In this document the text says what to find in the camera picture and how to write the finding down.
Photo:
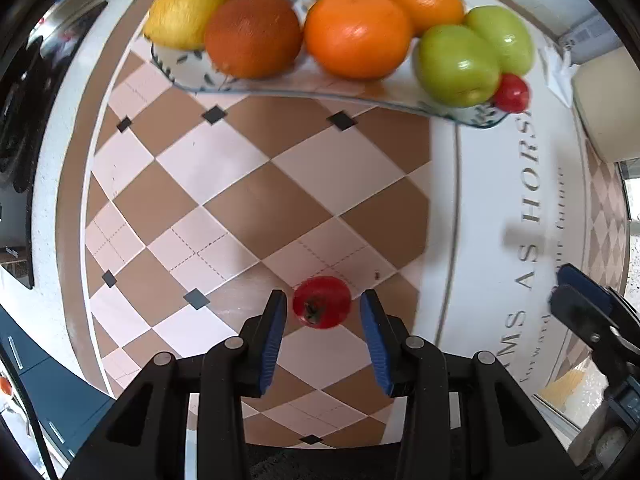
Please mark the red cherry tomato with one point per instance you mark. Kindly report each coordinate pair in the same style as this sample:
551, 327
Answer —
514, 94
322, 302

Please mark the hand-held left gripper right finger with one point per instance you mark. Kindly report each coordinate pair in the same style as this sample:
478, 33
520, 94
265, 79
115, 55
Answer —
375, 345

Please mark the black stove top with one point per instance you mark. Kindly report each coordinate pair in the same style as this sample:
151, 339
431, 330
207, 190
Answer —
25, 125

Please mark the dark reddish orange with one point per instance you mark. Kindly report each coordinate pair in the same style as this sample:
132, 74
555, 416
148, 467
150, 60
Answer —
252, 35

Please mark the floral ceramic plate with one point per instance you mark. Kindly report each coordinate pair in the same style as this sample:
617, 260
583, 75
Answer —
190, 71

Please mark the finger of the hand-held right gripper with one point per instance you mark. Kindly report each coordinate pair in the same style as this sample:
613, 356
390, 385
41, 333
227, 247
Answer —
580, 310
582, 282

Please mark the cream container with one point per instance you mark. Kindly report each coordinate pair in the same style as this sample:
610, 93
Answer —
610, 105

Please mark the small bright orange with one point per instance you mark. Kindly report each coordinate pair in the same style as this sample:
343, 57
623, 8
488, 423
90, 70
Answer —
425, 0

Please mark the large yellow citrus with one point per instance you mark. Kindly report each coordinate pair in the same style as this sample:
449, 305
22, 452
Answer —
185, 10

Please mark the small green apple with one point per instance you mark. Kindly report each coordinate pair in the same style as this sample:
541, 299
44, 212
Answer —
505, 37

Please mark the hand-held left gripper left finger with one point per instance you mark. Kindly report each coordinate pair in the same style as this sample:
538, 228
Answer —
270, 350

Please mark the checkered table mat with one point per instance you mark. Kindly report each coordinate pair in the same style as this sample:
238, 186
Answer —
300, 185

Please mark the large green apple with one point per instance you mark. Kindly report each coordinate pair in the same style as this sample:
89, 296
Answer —
457, 65

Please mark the large bright orange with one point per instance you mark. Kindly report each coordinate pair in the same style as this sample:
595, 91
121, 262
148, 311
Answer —
357, 32

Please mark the blue cabinet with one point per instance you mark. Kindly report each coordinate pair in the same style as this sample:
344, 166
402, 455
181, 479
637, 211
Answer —
55, 390

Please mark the white crumpled paper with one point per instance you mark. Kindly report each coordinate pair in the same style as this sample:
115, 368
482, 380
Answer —
557, 75

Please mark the grey box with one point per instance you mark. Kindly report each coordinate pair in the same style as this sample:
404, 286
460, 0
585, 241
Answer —
590, 32

